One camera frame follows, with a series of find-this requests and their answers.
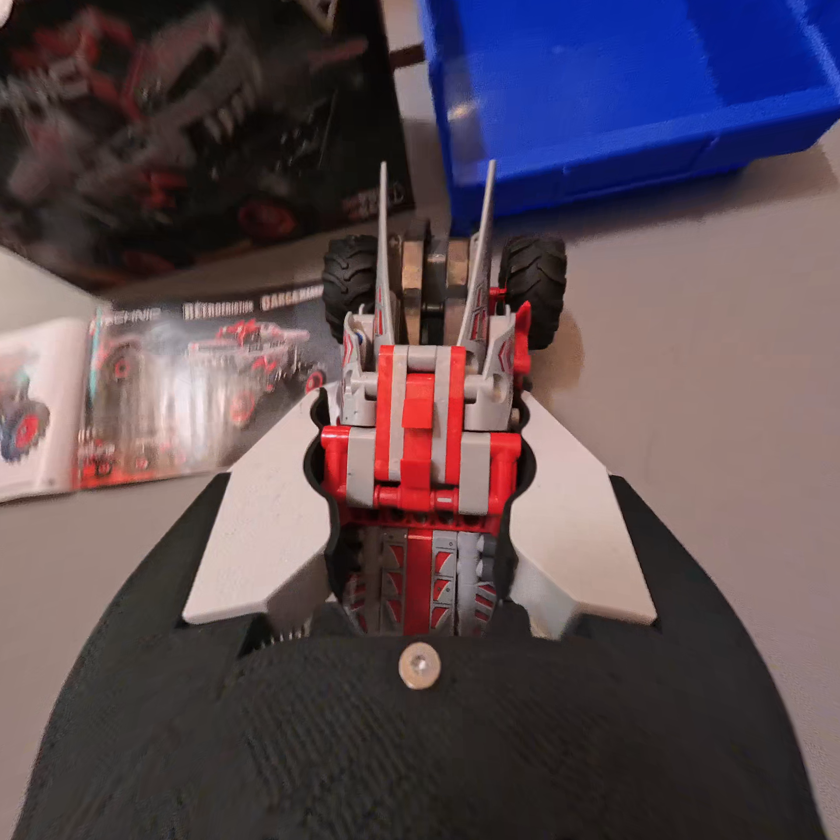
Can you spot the blue plastic bin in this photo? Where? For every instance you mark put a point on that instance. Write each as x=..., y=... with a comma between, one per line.
x=623, y=85

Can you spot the red grey toy monster truck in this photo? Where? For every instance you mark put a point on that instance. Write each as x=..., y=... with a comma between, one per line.
x=426, y=407

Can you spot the grey desk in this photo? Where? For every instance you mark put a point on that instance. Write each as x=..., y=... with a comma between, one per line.
x=656, y=361

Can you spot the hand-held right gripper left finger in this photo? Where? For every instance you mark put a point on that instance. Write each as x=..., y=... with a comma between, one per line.
x=262, y=531

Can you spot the black toy set box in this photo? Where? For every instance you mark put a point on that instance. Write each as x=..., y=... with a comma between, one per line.
x=184, y=131

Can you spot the toy truck instruction booklet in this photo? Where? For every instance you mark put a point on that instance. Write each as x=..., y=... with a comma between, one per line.
x=164, y=394

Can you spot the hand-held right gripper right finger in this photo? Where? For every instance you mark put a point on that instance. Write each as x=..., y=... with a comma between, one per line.
x=577, y=538

